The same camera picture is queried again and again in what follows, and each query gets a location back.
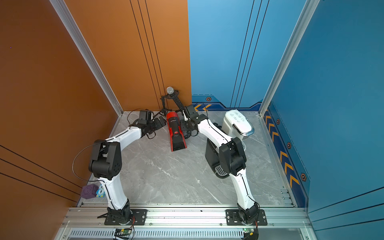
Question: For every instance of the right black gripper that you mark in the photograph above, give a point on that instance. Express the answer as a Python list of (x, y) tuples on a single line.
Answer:
[(182, 125)]

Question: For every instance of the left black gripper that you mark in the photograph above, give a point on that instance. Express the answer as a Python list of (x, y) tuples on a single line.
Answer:
[(157, 120)]

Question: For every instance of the red coffee machine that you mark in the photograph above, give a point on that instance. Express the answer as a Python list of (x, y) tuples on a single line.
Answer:
[(177, 139)]

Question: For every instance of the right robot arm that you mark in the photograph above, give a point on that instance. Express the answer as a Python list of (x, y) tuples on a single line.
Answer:
[(226, 151)]

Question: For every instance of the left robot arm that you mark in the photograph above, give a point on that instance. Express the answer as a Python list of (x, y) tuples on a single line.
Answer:
[(106, 164)]

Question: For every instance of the black coffee machine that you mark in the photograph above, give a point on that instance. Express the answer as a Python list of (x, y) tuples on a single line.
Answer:
[(213, 160)]

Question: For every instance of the white coffee machine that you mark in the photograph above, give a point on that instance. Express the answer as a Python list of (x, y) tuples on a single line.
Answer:
[(235, 124)]

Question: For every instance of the microphone on black tripod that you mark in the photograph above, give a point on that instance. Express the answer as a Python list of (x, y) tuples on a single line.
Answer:
[(172, 94)]

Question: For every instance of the purple toy cube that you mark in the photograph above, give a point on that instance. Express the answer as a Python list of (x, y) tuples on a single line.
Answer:
[(89, 191)]

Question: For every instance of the left green circuit board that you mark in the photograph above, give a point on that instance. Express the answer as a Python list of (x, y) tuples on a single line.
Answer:
[(123, 234)]

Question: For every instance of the green circuit board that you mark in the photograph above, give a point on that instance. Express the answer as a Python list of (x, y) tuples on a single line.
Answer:
[(250, 234), (123, 234)]

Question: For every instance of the right green circuit board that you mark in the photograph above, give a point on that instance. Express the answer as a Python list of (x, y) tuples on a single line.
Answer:
[(250, 234)]

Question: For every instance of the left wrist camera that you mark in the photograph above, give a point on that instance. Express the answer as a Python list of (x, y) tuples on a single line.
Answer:
[(145, 117)]

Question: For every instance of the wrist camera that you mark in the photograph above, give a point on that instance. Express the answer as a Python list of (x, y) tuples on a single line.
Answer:
[(189, 112), (145, 117)]

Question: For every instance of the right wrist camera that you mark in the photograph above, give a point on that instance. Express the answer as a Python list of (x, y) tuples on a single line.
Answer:
[(189, 112)]

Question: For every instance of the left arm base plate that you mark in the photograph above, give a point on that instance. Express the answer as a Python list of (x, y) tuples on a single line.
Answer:
[(135, 217)]

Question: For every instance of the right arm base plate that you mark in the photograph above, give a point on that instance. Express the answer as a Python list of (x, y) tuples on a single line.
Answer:
[(236, 217)]

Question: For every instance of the aluminium front rail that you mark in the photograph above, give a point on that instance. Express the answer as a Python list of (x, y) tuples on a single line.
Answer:
[(186, 216)]

